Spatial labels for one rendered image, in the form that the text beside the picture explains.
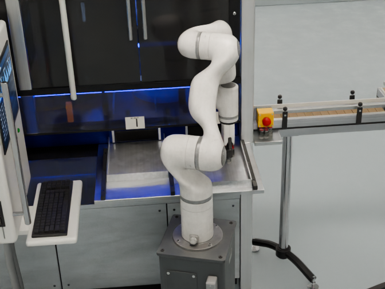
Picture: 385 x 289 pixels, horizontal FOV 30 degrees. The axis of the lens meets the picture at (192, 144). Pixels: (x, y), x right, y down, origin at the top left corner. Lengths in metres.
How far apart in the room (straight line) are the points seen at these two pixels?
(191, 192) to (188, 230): 0.17
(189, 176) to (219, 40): 0.49
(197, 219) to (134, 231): 0.94
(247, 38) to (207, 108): 0.66
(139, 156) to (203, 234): 0.70
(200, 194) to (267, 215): 1.83
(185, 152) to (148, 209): 1.00
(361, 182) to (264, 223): 0.79
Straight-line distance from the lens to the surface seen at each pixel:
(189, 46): 2.58
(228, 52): 2.54
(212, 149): 2.47
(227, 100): 2.96
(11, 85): 2.99
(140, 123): 3.22
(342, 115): 3.48
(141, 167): 3.15
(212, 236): 2.71
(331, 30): 7.27
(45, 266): 3.68
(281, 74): 6.24
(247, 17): 3.07
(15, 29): 3.09
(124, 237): 3.55
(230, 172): 3.08
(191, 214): 2.62
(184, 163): 2.51
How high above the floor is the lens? 2.48
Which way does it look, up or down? 29 degrees down
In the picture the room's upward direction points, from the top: 2 degrees counter-clockwise
